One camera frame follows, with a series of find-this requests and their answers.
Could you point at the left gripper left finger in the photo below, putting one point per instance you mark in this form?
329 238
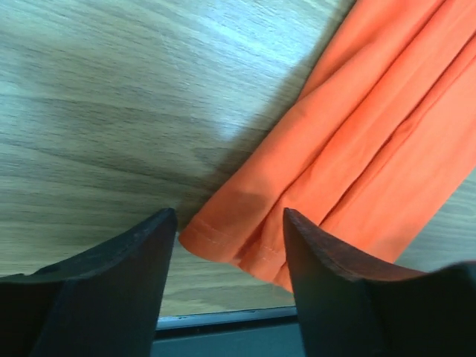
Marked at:
104 301

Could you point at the orange t shirt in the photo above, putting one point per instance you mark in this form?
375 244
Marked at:
382 133

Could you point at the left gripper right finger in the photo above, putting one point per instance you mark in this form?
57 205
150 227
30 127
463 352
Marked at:
350 303

